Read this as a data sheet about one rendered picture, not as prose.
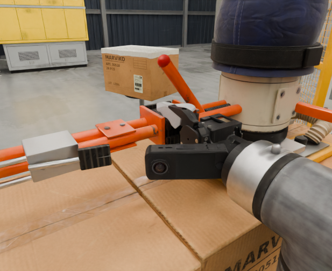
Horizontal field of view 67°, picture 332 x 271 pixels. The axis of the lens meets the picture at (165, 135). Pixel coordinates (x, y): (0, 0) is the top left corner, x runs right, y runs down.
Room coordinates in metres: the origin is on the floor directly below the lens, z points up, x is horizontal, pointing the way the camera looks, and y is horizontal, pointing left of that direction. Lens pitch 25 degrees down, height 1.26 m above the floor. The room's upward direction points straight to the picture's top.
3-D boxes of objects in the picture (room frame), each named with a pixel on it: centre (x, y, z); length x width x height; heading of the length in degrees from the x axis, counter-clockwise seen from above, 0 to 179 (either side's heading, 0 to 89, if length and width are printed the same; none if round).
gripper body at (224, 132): (0.34, -0.08, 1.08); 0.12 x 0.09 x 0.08; 32
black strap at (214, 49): (0.59, -0.22, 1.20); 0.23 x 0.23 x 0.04
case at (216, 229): (0.59, -0.20, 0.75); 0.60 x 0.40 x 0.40; 123
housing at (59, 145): (0.34, 0.17, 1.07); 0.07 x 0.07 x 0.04; 33
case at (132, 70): (2.44, 0.24, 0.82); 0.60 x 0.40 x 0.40; 52
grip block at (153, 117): (0.46, -0.01, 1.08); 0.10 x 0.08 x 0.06; 33
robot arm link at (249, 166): (0.27, -0.12, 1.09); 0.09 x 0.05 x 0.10; 122
